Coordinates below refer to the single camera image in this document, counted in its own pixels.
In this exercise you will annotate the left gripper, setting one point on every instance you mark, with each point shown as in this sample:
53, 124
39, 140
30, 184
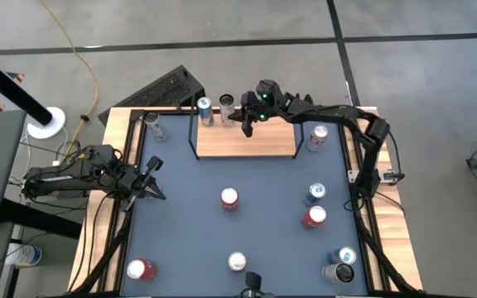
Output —
133, 182

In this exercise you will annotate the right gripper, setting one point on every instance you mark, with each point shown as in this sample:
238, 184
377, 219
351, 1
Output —
260, 113

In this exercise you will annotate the clear glass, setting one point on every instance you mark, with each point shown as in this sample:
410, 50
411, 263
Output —
155, 126

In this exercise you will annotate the silver Diet Coke can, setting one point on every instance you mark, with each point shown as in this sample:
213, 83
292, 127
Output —
318, 134
237, 261

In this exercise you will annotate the red Fanta can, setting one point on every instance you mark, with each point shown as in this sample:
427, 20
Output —
316, 215
229, 198

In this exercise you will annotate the blue silver Red Bull can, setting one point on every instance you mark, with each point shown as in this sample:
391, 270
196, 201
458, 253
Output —
316, 191
346, 255
205, 109

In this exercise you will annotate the white Celsius can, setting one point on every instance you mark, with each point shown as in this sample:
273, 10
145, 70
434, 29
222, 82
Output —
340, 273
227, 111

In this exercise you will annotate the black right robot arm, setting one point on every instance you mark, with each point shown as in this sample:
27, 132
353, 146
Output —
346, 113

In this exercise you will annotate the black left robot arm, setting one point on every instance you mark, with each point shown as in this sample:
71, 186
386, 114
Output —
56, 180

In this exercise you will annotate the black perforated metal panel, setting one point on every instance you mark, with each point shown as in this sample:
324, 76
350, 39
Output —
160, 89

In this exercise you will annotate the red soda can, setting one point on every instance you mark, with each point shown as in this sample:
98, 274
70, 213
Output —
137, 269

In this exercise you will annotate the black desk foot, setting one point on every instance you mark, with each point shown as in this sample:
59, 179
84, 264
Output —
35, 217

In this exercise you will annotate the black rounded device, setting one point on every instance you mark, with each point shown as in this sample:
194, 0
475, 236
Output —
253, 281

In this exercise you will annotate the white plastic container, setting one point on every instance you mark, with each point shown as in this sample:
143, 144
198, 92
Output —
23, 254

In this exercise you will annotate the black pole white round base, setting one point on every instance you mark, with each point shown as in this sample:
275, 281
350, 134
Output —
15, 92

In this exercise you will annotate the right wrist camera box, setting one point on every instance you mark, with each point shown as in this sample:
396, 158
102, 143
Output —
247, 99

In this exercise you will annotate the silver arm base bracket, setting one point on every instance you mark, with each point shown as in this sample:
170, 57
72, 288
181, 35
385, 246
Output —
389, 176

